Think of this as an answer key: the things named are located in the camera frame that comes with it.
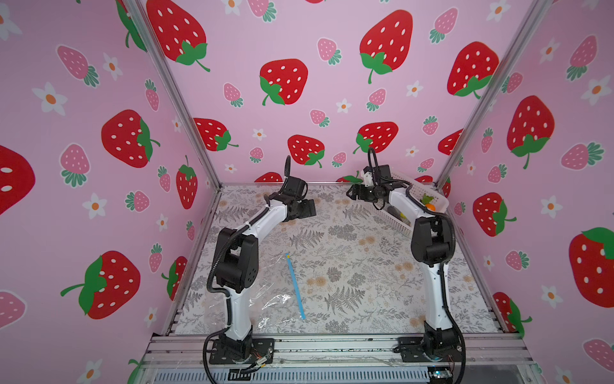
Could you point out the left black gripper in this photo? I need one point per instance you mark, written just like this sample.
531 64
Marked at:
305 211

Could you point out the clear zip top bag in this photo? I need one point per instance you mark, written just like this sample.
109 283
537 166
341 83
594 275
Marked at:
275 297

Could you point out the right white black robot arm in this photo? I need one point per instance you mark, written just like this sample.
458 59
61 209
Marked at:
433 245

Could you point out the aluminium frame post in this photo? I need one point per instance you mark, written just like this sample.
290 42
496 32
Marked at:
138 14
526 30

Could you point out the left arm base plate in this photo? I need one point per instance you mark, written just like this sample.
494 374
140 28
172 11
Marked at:
231 352

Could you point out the green leaf toy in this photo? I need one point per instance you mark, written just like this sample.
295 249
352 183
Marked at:
426 199

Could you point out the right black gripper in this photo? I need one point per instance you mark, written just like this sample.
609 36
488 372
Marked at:
360 193

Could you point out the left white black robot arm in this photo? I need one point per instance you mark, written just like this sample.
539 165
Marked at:
235 263

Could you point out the white plastic basket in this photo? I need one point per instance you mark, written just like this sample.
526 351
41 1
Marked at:
424 193

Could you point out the right aluminium frame post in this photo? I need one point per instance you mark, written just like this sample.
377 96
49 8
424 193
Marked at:
526 30

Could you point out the left aluminium frame post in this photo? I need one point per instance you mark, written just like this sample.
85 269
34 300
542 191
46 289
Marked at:
138 14

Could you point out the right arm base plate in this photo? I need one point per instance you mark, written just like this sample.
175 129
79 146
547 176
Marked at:
417 350

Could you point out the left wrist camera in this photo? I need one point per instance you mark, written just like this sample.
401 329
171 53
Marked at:
294 187

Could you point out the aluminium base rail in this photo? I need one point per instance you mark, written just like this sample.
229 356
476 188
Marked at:
347 358

